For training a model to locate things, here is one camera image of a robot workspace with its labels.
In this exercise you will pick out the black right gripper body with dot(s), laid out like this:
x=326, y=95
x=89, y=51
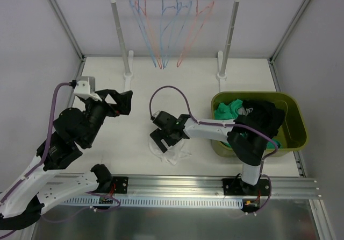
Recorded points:
x=163, y=129

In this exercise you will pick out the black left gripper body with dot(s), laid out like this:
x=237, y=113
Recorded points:
x=108, y=103

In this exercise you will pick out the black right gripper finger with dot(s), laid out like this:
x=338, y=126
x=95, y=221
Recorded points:
x=158, y=136
x=164, y=146

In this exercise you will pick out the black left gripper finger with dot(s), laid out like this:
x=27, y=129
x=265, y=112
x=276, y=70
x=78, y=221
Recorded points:
x=113, y=94
x=126, y=99

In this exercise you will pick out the white tank top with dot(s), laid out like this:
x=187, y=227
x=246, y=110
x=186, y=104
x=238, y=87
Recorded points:
x=173, y=154

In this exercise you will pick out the green tank top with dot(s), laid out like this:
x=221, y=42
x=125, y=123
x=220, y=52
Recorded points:
x=230, y=111

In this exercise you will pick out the grey tank top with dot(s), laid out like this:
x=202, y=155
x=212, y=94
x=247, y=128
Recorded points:
x=244, y=111

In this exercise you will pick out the pink wire hanger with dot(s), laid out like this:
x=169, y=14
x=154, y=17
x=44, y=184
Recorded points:
x=148, y=33

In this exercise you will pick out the light blue wire hanger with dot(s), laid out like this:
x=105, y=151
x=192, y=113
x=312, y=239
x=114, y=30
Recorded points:
x=131, y=2

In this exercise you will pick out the black tank top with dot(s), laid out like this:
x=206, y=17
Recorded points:
x=265, y=115

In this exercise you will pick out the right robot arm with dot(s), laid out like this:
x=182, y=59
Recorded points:
x=247, y=142

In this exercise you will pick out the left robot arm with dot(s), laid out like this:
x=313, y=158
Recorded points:
x=75, y=130

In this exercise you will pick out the white clothes rack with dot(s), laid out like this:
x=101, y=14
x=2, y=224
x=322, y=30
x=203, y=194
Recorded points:
x=128, y=56

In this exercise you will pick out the olive green plastic basin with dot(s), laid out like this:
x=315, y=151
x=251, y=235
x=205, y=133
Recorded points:
x=292, y=134

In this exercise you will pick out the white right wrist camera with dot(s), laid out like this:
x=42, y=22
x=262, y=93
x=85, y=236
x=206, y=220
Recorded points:
x=155, y=115

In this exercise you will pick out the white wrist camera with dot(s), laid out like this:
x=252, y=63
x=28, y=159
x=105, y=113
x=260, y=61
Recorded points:
x=85, y=88
x=155, y=115

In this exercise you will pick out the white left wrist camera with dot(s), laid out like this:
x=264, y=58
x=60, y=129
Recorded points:
x=85, y=88

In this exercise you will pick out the aluminium mounting rail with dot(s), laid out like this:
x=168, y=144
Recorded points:
x=184, y=186

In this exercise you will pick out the white slotted cable duct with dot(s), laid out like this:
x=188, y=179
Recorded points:
x=165, y=202

